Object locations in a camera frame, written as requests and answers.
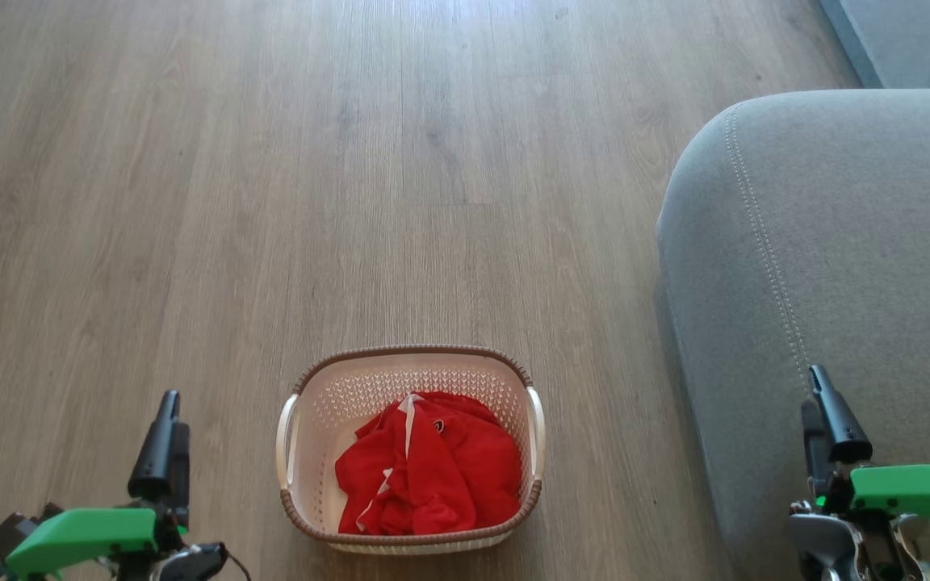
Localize grey fabric sofa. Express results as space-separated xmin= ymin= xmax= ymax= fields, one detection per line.
xmin=656 ymin=87 xmax=930 ymax=581

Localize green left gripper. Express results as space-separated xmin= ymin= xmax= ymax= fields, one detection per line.
xmin=5 ymin=390 xmax=191 ymax=579

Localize red shirt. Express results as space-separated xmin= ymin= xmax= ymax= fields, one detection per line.
xmin=334 ymin=391 xmax=524 ymax=537

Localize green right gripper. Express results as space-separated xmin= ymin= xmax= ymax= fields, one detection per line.
xmin=801 ymin=365 xmax=930 ymax=543

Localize beige plastic laundry basket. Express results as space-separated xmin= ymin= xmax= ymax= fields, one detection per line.
xmin=275 ymin=345 xmax=547 ymax=556

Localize grey sofa seat section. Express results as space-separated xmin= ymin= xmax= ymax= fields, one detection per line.
xmin=819 ymin=0 xmax=930 ymax=90

